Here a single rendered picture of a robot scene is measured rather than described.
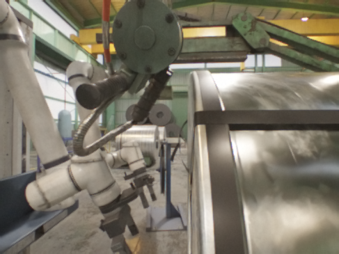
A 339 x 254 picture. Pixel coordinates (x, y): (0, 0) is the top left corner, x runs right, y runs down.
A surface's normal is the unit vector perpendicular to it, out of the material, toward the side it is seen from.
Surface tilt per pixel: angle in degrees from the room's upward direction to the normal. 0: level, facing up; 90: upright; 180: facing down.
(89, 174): 90
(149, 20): 115
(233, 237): 64
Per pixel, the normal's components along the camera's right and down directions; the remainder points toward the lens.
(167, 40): -0.14, 0.40
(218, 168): -0.07, -0.57
